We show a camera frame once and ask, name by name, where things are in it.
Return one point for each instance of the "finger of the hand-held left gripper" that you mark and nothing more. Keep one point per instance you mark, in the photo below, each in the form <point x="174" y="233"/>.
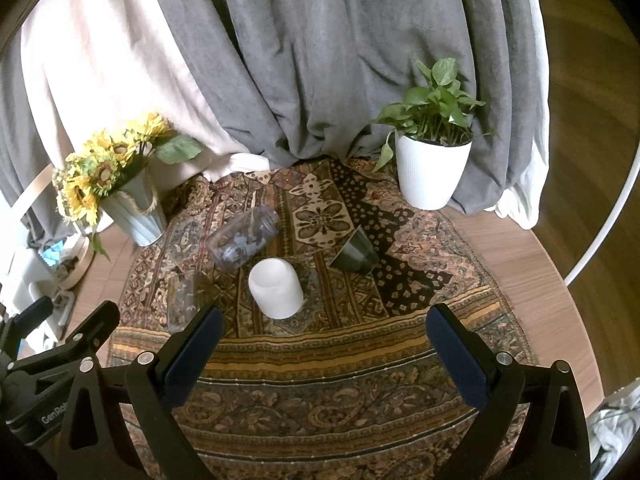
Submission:
<point x="31" y="312"/>
<point x="87" y="327"/>

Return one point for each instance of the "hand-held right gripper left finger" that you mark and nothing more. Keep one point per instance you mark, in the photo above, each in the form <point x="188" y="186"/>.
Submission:
<point x="192" y="360"/>

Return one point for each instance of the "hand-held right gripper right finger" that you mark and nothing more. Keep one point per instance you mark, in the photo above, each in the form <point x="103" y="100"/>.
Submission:
<point x="457" y="362"/>

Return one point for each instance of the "white cup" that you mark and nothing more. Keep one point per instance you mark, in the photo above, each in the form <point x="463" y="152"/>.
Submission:
<point x="275" y="287"/>

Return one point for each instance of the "dark green cup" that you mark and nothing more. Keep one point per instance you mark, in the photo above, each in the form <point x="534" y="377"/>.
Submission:
<point x="356" y="255"/>

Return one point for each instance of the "white plastic device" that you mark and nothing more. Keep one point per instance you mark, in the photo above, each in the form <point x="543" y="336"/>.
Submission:
<point x="25" y="280"/>

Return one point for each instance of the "round wooden tray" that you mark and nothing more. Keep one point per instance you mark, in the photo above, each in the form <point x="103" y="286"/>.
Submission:
<point x="77" y="270"/>

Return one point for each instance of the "clear drinking glass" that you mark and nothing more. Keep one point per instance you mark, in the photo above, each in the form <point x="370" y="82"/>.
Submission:
<point x="182" y="302"/>

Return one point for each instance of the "grey ribbed flower bucket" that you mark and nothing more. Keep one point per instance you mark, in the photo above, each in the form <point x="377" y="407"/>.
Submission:
<point x="136" y="212"/>

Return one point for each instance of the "clear glass jar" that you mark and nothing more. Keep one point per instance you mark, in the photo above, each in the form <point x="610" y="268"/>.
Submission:
<point x="242" y="241"/>

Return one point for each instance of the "patterned brown table cloth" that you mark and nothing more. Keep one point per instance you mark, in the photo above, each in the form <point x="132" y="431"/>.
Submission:
<point x="325" y="410"/>

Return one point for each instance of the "artificial sunflower bouquet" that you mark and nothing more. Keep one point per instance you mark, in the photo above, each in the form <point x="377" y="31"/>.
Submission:
<point x="107" y="160"/>

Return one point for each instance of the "crumpled white cloth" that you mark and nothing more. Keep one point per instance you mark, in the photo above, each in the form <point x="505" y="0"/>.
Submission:
<point x="617" y="422"/>

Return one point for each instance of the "white ribbed plant pot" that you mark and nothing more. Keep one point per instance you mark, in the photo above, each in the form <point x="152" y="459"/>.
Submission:
<point x="431" y="172"/>

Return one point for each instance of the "white curved tube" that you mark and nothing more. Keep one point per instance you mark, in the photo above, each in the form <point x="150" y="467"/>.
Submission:
<point x="607" y="220"/>

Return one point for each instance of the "green pothos plant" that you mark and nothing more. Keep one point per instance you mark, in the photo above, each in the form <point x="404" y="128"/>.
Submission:
<point x="430" y="102"/>

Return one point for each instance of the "beige curtain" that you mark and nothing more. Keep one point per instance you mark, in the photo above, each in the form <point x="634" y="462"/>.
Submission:
<point x="115" y="60"/>

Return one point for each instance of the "grey curtain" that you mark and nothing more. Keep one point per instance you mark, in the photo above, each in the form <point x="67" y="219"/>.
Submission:
<point x="310" y="60"/>

